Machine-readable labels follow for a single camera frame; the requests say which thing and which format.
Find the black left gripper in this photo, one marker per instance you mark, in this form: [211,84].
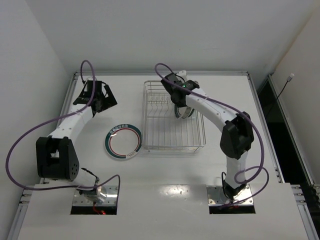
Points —
[100,100]

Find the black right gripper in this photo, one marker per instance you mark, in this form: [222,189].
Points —
[178,100]

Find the green rimmed plate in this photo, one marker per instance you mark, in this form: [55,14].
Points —
[180,112]
[123,142]

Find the blue floral green plate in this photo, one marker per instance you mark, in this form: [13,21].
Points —
[191,112]

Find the white plate with grey rim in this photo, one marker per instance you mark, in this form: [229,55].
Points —
[187,112]

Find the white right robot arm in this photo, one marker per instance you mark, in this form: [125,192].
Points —
[236,132]

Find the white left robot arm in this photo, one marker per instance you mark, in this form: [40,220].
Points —
[56,155]

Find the metal wire dish rack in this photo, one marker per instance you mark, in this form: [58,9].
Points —
[161,130]

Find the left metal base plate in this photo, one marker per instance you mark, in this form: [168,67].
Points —
[102,196]

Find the metal base plate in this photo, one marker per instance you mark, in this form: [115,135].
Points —
[102,196]
[216,197]

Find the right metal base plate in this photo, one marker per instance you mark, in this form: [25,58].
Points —
[216,197]

